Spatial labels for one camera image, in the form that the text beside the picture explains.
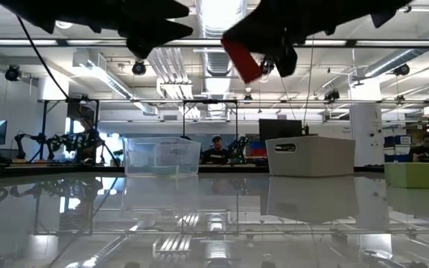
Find green block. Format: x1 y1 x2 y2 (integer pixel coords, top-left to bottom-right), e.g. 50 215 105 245
384 162 429 190

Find person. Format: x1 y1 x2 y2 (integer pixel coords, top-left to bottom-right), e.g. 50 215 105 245
410 133 429 162
200 135 231 165

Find white plastic bin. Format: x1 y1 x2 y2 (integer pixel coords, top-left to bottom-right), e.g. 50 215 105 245
265 135 357 178

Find white building column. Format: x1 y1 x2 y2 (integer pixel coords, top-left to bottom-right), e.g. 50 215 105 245
349 103 385 167

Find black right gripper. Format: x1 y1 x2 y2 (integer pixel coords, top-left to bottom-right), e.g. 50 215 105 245
221 0 413 78

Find black monitor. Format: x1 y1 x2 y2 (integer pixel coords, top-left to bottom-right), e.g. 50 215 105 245
258 118 304 144

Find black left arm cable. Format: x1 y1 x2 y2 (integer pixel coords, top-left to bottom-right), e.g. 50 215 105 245
15 14 102 137

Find clear plastic bin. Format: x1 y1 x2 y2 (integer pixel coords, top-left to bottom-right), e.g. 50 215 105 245
123 136 202 177

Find black background rig frame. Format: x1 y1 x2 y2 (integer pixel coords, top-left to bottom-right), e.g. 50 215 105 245
36 97 101 165
182 98 239 141

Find red block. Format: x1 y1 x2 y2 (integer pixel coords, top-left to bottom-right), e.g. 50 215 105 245
220 37 264 85

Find white ceiling air unit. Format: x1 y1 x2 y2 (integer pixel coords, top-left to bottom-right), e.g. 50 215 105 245
71 50 159 117

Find silver ceiling duct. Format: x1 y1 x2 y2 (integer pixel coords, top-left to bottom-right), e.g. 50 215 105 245
194 0 250 117
363 21 429 80

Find blue storage bins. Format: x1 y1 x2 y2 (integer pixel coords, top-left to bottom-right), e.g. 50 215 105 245
384 134 413 158

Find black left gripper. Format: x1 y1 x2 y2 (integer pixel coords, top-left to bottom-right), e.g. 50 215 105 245
0 0 194 60

